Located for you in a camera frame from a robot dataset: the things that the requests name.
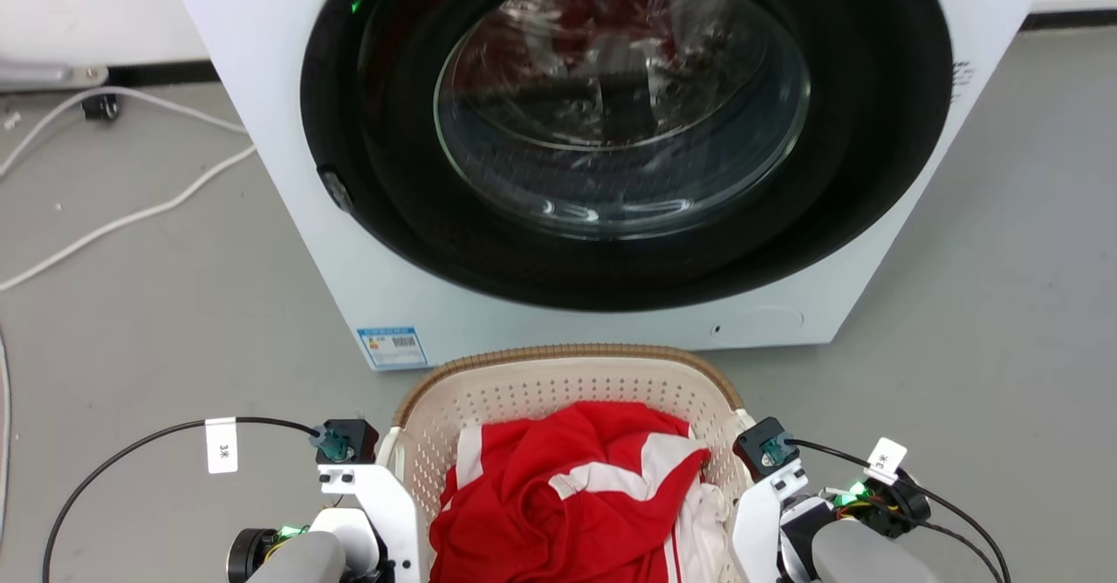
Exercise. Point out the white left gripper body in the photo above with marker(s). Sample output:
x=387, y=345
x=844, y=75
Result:
x=391, y=509

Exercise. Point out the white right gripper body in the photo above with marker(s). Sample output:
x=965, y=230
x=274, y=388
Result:
x=755, y=522

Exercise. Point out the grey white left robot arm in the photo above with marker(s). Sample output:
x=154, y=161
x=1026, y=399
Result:
x=305, y=561

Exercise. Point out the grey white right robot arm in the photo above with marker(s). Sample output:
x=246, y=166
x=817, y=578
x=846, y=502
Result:
x=860, y=552

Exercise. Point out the white plastic laundry basket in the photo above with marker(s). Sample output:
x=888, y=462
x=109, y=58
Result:
x=524, y=391

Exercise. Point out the red and white garment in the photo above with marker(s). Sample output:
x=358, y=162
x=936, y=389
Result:
x=541, y=513

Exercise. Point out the blue white energy label sticker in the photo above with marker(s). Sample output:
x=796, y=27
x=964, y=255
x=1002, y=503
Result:
x=393, y=347

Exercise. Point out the black round washer door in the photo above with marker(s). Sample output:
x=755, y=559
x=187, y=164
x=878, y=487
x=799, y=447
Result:
x=393, y=243

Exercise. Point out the white front-load washing machine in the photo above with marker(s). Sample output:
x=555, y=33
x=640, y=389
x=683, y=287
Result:
x=288, y=85

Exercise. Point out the red clothing inside drum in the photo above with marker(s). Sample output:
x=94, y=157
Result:
x=611, y=11

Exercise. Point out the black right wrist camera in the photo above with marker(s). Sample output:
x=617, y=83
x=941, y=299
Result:
x=764, y=445

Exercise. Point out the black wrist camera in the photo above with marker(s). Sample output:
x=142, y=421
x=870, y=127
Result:
x=764, y=445
x=353, y=440

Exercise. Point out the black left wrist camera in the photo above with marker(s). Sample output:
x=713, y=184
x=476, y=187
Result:
x=353, y=440

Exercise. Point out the grey metal floor bracket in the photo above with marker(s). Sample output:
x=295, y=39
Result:
x=44, y=74

